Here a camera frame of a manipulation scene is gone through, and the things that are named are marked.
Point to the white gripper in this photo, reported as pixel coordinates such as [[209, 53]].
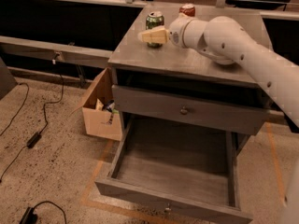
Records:
[[176, 32]]

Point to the green soda can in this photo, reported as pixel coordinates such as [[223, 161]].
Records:
[[154, 19]]

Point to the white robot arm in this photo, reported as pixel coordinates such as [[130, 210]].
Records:
[[223, 40]]

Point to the red cola can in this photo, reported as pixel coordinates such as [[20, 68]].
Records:
[[188, 9]]

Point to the grey drawer cabinet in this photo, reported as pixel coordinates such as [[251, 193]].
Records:
[[183, 72]]

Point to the upper grey drawer with knob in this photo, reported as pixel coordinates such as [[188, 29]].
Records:
[[211, 114]]

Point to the open lower grey drawer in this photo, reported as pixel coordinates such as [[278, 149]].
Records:
[[174, 167]]

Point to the white ceramic bowl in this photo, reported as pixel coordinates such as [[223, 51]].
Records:
[[222, 60]]

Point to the items inside cardboard box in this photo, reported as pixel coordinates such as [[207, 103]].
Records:
[[107, 108]]

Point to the cardboard box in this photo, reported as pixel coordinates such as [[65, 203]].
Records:
[[98, 121]]

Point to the black plug bottom left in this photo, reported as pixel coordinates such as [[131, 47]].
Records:
[[30, 217]]

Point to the grey metal rail frame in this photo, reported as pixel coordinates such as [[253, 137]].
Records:
[[87, 32]]

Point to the black power adapter with cable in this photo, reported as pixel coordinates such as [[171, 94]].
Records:
[[37, 135]]

